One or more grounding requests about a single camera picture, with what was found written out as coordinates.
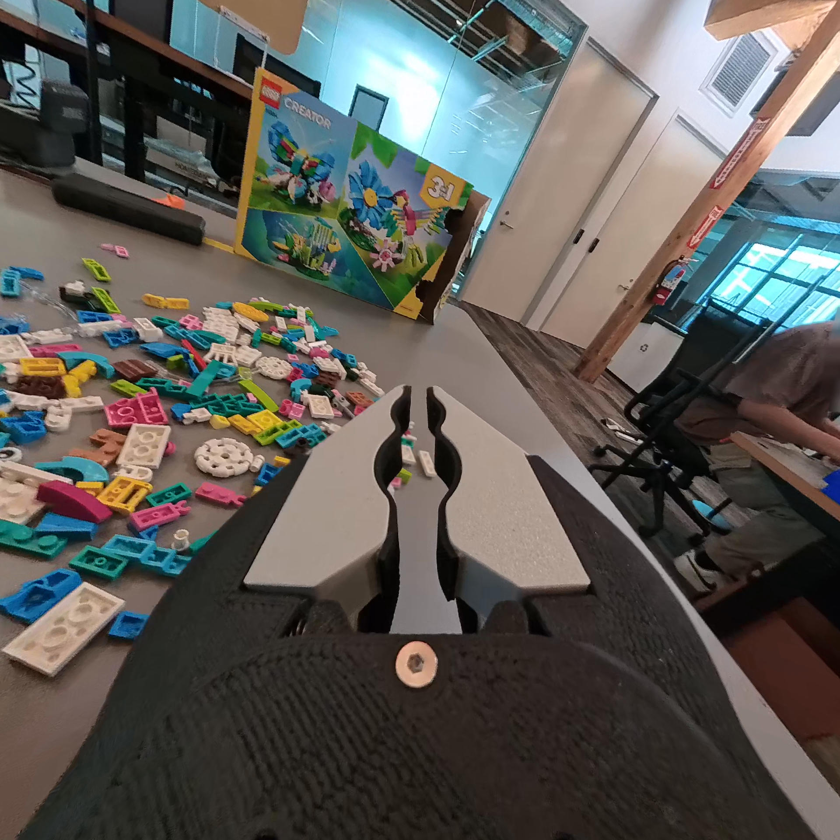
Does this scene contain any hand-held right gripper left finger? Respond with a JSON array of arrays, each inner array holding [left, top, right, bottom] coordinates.
[[244, 385, 413, 632]]

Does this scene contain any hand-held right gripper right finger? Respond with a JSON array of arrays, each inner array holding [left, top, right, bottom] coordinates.
[[425, 386, 593, 626]]

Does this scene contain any pile of colourful toy bricks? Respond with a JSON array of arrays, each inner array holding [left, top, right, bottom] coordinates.
[[0, 243, 437, 678]]

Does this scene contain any colourful toy brick box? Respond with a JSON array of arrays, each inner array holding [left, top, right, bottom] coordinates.
[[234, 66, 492, 326]]

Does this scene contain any grey desk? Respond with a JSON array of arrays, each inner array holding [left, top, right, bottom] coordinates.
[[0, 154, 840, 840]]

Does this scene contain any black office chair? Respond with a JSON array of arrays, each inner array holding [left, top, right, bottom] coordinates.
[[587, 303, 788, 538]]

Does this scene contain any teal round object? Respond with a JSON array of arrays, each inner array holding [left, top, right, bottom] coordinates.
[[689, 497, 734, 534]]

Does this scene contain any white recycling bin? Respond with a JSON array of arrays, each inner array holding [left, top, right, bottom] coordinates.
[[607, 315, 685, 396]]

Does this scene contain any wooden table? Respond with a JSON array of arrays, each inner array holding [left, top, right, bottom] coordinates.
[[730, 430, 840, 522]]

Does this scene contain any white door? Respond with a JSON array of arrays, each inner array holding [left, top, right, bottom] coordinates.
[[538, 110, 726, 350], [458, 38, 659, 324]]

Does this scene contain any red fire extinguisher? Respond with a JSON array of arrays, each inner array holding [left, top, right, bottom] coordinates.
[[652, 255, 691, 307]]

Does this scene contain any brown cardboard box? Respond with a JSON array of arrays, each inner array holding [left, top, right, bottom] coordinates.
[[717, 596, 840, 744]]

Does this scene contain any long black case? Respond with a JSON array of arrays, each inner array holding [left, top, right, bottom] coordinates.
[[51, 172, 207, 248]]

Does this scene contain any black monitor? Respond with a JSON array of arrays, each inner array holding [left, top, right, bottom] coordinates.
[[231, 31, 324, 101]]

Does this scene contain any white air vent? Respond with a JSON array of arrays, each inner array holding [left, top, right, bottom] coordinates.
[[699, 29, 780, 117]]

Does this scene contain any wooden ceiling beam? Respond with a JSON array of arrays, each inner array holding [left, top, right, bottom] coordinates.
[[704, 0, 824, 42]]

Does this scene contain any wooden post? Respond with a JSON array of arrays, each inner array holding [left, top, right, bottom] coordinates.
[[574, 0, 840, 385]]

